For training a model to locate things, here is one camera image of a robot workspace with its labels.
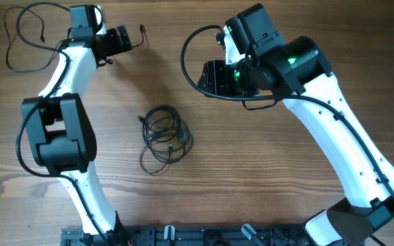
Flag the black usb cable bundle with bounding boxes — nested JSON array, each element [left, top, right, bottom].
[[137, 105, 195, 175]]

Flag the separated thin black usb cable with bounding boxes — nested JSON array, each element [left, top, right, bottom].
[[3, 5, 146, 74]]

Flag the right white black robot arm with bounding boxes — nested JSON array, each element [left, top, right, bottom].
[[194, 3, 394, 245]]

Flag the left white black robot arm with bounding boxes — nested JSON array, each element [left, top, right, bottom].
[[16, 5, 133, 245]]

